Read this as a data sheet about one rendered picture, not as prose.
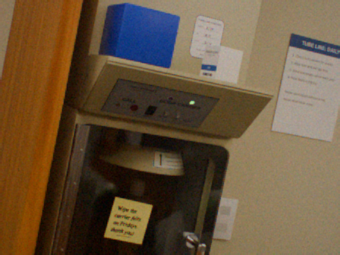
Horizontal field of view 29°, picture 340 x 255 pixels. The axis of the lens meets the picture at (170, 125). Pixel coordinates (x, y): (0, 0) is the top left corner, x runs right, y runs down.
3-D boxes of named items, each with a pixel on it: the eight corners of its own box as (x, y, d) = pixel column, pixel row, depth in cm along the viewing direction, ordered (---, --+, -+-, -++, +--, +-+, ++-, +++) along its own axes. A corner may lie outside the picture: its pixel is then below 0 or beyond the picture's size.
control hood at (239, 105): (76, 109, 114) (86, 53, 113) (234, 137, 127) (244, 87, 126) (94, 116, 103) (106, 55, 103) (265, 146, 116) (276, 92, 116)
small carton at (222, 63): (199, 77, 118) (205, 44, 118) (221, 81, 121) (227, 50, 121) (214, 79, 114) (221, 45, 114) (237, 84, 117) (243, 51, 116)
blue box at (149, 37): (97, 55, 113) (107, 4, 113) (149, 66, 117) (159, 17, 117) (114, 57, 104) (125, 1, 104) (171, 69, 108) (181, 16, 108)
